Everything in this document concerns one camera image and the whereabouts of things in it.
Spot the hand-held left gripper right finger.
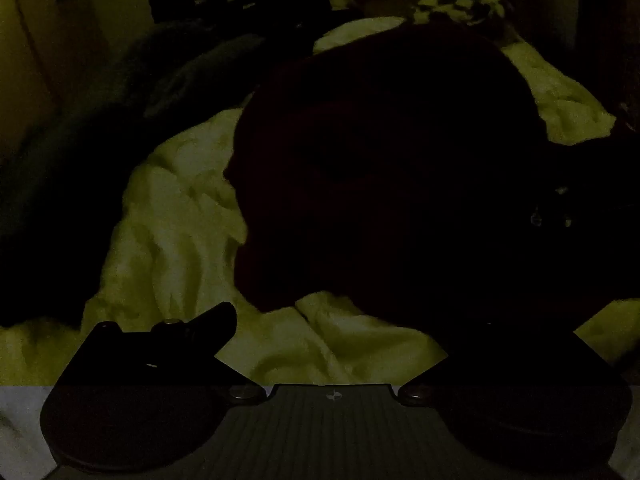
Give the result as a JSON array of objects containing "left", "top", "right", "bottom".
[{"left": 400, "top": 321, "right": 628, "bottom": 391}]

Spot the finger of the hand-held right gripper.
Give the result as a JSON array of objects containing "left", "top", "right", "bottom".
[{"left": 525, "top": 182, "right": 581, "bottom": 235}]

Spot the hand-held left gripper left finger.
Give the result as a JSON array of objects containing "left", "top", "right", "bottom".
[{"left": 59, "top": 302, "right": 257, "bottom": 387}]

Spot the dark red garment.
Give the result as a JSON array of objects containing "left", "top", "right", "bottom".
[{"left": 222, "top": 19, "right": 640, "bottom": 333}]

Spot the white bed sheet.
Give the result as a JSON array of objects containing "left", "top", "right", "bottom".
[{"left": 0, "top": 16, "right": 640, "bottom": 386}]

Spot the checkered cloth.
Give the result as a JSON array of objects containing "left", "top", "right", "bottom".
[{"left": 409, "top": 0, "right": 513, "bottom": 28}]

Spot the dark grey blanket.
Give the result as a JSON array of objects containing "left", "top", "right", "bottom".
[{"left": 0, "top": 20, "right": 311, "bottom": 328}]

